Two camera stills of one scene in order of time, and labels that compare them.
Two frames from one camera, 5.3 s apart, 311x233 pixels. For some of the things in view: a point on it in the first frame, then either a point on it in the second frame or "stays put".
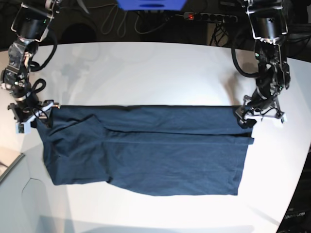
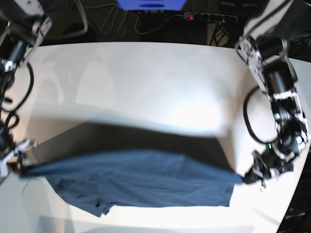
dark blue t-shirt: x=185 y=150 to x=98 y=183
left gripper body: x=25 y=110 to x=15 y=156
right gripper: x=256 y=108 to x=269 y=163
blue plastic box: x=151 y=5 stays put
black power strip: x=217 y=17 stays put
